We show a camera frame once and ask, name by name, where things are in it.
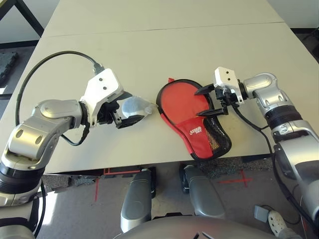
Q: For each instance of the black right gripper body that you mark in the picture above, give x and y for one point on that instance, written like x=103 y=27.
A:
x=225 y=98

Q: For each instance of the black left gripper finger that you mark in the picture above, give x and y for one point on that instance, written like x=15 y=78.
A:
x=126 y=95
x=129 y=120

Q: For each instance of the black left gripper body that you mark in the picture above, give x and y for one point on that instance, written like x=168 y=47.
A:
x=107 y=114

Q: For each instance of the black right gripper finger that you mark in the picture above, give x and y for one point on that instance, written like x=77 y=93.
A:
x=211 y=112
x=205 y=89

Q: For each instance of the small white plush toy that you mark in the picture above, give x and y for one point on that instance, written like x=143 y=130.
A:
x=134 y=105

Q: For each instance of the red black paddle case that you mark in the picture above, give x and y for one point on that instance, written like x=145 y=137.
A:
x=197 y=139

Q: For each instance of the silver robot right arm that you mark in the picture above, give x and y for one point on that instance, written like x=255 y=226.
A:
x=286 y=117

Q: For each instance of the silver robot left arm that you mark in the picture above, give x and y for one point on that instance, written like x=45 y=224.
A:
x=45 y=124

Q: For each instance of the red tape corner lines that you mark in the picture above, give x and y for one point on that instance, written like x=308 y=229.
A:
x=117 y=171

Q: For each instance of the black robot left foot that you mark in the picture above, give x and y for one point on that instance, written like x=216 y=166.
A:
x=152 y=181

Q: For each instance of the black robot foot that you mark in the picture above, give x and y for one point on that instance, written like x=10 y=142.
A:
x=184 y=181
x=152 y=181

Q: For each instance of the black robot right foot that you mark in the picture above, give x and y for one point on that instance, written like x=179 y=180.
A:
x=184 y=181

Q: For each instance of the red tape cross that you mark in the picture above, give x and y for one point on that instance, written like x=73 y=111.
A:
x=245 y=179

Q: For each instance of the silver robot left leg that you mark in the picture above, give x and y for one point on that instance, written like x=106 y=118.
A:
x=137 y=199

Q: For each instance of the silver robot leg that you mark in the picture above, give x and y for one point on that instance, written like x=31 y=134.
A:
x=137 y=199
x=204 y=194

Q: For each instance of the silver robot right leg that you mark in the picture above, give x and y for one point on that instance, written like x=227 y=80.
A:
x=204 y=194

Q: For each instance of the black foam floor mat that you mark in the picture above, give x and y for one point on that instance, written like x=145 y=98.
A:
x=7 y=64

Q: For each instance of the grey foot pedal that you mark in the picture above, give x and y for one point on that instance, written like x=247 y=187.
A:
x=260 y=213

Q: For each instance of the silver robot torso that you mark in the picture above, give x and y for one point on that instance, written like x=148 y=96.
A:
x=199 y=229

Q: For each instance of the white perforated shoe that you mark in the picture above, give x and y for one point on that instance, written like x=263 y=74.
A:
x=276 y=222

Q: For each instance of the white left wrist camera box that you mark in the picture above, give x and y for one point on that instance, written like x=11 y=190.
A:
x=102 y=87

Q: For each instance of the black metal table frame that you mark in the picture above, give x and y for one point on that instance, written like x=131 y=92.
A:
x=32 y=20

